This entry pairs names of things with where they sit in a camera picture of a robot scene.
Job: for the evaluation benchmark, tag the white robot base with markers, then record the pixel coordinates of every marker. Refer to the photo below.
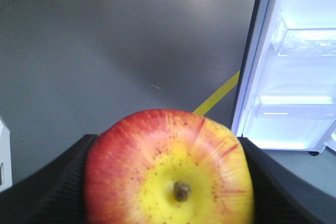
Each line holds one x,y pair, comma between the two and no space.
6,161

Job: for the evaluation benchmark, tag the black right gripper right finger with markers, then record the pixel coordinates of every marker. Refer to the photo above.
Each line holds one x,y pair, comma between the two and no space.
290,186

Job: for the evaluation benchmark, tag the red yellow apple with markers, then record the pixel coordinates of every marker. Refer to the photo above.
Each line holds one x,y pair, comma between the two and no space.
167,166

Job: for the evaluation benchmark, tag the open white fridge door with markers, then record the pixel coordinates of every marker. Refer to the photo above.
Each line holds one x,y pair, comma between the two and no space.
263,72

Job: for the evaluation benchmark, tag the clear middle door bin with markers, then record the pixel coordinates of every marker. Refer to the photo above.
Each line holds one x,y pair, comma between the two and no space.
289,42

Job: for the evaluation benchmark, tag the clear door bin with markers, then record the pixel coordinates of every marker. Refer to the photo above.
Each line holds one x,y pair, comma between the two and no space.
289,42
310,107

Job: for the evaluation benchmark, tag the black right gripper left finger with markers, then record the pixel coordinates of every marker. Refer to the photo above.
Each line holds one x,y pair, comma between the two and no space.
54,194

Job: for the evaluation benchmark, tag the clear lower door bin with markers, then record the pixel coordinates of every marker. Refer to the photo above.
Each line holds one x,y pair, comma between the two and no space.
310,107

